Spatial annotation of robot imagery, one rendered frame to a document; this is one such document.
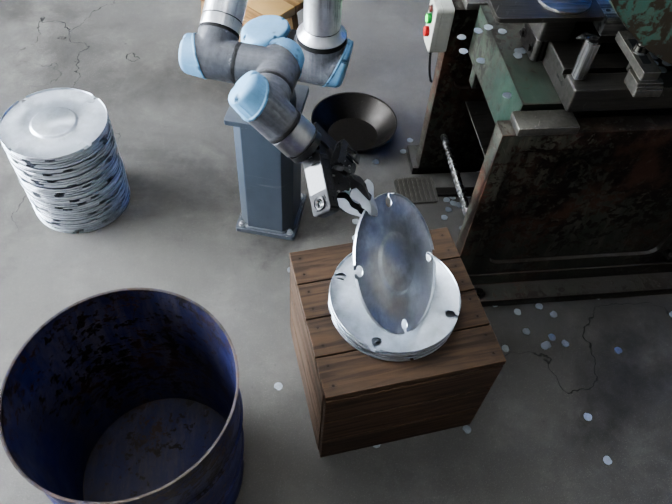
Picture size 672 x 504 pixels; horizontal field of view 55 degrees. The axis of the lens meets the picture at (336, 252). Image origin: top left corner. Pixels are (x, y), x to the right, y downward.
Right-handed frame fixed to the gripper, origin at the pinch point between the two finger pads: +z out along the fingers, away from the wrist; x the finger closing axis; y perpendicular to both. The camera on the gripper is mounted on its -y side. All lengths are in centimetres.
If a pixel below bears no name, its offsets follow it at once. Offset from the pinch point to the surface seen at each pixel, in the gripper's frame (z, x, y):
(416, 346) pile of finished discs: 26.0, 5.8, -14.0
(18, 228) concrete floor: -31, 118, 23
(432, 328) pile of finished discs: 28.0, 3.7, -8.9
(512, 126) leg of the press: 18.7, -19.8, 32.2
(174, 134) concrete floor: -9, 96, 73
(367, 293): 6.7, 3.5, -13.2
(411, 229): 13.5, 0.7, 6.8
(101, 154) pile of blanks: -30, 81, 36
